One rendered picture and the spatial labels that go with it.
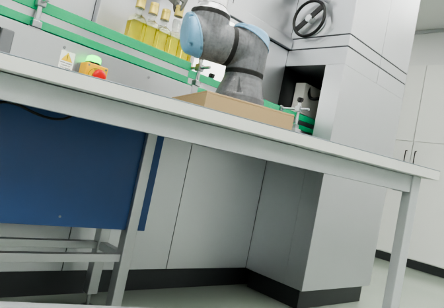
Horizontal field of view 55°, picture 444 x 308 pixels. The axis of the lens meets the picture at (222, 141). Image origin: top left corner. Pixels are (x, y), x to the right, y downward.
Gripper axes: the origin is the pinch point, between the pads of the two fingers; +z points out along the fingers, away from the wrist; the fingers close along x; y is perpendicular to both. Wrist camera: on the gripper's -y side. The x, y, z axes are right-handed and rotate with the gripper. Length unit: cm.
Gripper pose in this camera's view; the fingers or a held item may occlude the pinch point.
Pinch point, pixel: (180, 8)
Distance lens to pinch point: 180.0
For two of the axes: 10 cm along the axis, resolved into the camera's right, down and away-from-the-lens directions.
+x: 6.8, 0.9, -7.3
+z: -2.0, 9.8, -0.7
